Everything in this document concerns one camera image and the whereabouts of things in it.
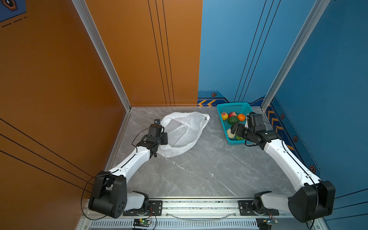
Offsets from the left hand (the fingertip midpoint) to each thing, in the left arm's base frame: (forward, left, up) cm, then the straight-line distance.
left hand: (163, 133), depth 89 cm
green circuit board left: (-45, +7, -13) cm, 47 cm away
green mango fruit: (+17, -48, -7) cm, 52 cm away
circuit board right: (-45, -55, -12) cm, 72 cm away
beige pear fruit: (+2, -43, -5) cm, 44 cm away
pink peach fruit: (+23, -49, -7) cm, 55 cm away
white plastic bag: (+11, -11, -12) cm, 20 cm away
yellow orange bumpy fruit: (+22, -43, -7) cm, 49 cm away
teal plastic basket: (+29, -59, -6) cm, 66 cm away
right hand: (-1, -44, +6) cm, 45 cm away
